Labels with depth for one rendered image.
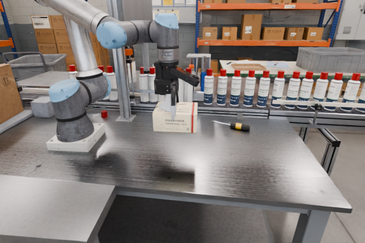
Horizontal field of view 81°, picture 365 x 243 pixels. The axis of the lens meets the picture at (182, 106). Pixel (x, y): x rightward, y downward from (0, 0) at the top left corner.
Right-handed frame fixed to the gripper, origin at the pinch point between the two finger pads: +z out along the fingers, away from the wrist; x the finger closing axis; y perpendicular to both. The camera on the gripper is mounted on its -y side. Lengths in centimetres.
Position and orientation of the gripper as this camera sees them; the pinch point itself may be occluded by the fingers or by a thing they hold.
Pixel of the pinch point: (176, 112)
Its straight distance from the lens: 83.4
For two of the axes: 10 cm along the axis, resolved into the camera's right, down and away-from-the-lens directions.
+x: -0.8, 3.8, -9.2
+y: -10.0, -0.1, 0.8
